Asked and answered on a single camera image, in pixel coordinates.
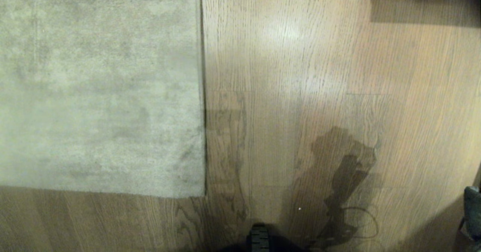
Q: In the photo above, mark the dark grey cloth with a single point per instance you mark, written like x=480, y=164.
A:
x=474, y=207

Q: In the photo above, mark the grey-beige rug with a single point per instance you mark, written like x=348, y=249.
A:
x=97, y=86

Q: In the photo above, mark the dark wooden furniture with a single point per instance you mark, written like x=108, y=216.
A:
x=424, y=0

